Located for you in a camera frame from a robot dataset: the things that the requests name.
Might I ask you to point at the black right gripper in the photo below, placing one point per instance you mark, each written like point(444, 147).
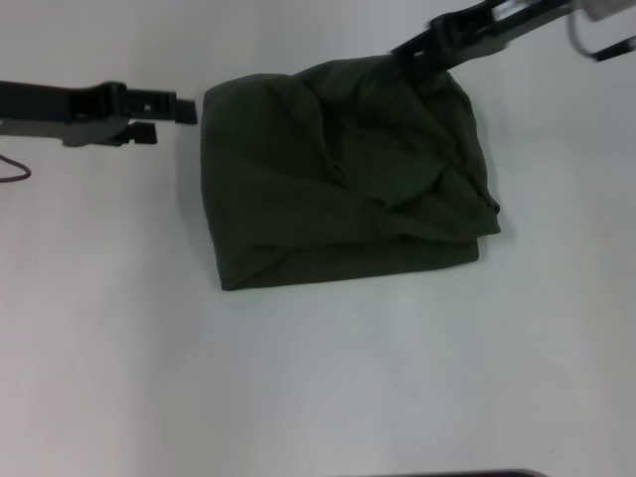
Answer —
point(517, 15)

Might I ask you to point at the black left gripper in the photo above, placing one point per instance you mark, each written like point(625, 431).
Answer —
point(54, 109)

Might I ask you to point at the dark green FREE t-shirt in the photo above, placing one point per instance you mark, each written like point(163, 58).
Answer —
point(348, 174)

